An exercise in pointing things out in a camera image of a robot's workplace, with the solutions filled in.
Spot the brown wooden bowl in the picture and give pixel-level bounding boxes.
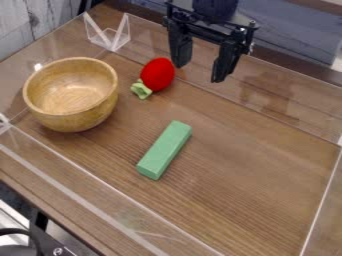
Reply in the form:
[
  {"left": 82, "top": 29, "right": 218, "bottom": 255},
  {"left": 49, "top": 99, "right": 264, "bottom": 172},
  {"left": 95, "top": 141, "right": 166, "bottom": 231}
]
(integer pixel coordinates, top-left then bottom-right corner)
[{"left": 23, "top": 57, "right": 120, "bottom": 133}]

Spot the black stand with cable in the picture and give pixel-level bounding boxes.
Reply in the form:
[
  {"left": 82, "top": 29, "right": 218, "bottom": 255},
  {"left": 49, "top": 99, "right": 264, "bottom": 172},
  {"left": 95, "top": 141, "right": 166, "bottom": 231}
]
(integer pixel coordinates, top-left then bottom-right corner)
[{"left": 0, "top": 202, "right": 81, "bottom": 256}]

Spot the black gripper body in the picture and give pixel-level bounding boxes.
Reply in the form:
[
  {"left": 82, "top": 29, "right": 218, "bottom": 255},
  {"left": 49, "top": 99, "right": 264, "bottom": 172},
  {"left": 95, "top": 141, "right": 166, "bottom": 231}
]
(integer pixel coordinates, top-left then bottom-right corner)
[{"left": 165, "top": 1, "right": 260, "bottom": 54}]

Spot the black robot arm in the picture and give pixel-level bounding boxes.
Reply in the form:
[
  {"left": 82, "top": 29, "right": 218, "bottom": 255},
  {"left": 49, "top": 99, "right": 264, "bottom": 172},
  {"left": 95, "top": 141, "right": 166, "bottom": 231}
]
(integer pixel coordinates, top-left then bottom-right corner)
[{"left": 164, "top": 0, "right": 260, "bottom": 83}]

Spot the red plush strawberry toy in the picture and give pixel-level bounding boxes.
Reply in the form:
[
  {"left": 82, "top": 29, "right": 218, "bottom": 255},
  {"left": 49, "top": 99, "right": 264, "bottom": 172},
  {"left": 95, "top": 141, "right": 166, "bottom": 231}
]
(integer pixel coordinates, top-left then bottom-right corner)
[{"left": 132, "top": 58, "right": 176, "bottom": 100}]

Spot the blue grey couch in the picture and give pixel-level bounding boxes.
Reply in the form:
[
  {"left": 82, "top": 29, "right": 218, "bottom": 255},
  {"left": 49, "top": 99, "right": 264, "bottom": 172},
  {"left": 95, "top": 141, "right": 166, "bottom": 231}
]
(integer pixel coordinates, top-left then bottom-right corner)
[{"left": 133, "top": 0, "right": 342, "bottom": 66}]

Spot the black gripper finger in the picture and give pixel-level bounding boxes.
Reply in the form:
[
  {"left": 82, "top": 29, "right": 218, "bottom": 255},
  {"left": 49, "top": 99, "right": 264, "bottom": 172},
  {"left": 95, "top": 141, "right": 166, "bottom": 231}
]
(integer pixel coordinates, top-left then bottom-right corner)
[
  {"left": 212, "top": 40, "right": 242, "bottom": 83},
  {"left": 169, "top": 21, "right": 193, "bottom": 68}
]

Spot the clear acrylic corner bracket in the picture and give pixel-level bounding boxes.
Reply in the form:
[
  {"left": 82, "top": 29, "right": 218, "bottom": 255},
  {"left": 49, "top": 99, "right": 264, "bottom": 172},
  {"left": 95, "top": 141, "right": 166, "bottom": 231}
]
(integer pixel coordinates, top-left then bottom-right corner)
[{"left": 83, "top": 13, "right": 132, "bottom": 52}]

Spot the green rectangular block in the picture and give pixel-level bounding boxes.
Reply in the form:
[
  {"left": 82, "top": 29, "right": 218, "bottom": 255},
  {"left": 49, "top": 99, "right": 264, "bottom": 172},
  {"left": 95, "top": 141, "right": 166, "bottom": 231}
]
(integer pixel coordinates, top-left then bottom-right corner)
[{"left": 137, "top": 121, "right": 193, "bottom": 180}]

